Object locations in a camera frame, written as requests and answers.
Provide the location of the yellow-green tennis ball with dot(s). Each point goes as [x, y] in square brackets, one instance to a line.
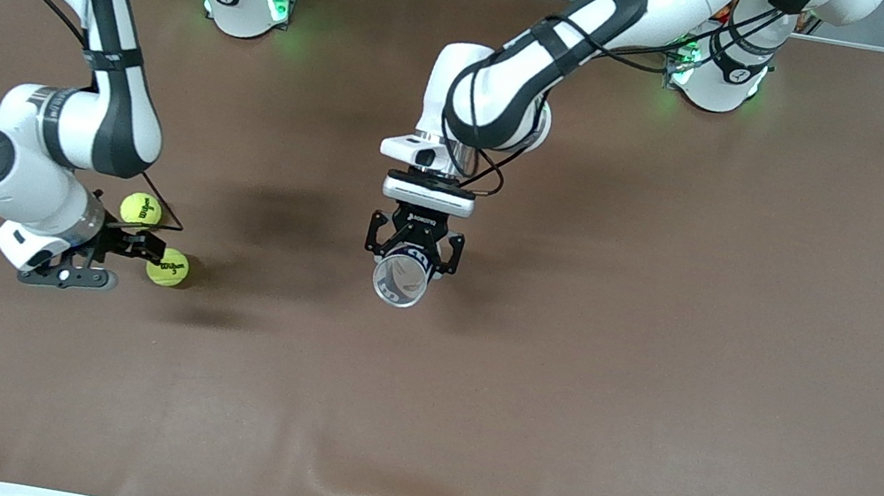
[140, 208]
[170, 273]

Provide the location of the blue white tennis ball can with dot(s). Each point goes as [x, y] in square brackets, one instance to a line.
[400, 281]

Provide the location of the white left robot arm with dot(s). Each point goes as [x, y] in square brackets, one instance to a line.
[598, 14]

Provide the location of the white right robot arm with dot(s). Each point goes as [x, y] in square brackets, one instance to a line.
[38, 194]

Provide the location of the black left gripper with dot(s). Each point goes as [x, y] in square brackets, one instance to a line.
[419, 225]

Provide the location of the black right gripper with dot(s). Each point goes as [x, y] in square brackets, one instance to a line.
[121, 240]

